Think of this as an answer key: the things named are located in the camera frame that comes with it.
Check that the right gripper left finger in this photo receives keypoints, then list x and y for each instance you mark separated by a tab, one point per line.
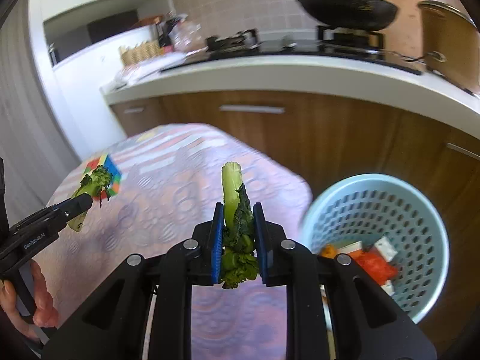
145	304

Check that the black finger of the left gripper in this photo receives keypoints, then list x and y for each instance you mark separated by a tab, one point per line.
75	206

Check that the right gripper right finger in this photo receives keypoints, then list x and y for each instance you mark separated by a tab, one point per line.
333	297

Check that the red paper cup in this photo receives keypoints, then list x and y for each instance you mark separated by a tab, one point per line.
388	287

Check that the orange peel piece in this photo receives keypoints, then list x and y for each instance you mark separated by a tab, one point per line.
328	251

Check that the wooden kitchen cabinet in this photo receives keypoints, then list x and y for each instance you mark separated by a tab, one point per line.
325	138

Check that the person's left hand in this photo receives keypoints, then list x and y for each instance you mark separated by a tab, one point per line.
45	316

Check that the colourful rubik's cube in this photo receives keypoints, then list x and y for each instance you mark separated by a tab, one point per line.
107	161

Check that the red plastic bag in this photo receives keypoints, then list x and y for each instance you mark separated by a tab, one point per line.
375	266

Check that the floral pink tablecloth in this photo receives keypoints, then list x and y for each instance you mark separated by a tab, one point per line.
171	181

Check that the light blue mesh basket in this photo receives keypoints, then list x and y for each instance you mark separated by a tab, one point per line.
371	208

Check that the white folded cloth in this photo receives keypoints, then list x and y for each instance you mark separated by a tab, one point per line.
133	73

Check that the wicker basket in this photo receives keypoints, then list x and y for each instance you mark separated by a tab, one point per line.
141	52

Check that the dark sauce bottle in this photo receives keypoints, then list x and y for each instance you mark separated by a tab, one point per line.
164	30

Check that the clear plastic bag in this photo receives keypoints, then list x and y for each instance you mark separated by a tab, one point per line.
187	36

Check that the white countertop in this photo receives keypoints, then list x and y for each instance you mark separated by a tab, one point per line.
426	94

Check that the black gas stove top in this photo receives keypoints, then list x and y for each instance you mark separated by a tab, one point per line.
326	41

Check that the brown rice cooker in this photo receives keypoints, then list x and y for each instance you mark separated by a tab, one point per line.
450	44

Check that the black wok pan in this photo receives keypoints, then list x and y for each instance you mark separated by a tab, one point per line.
365	15

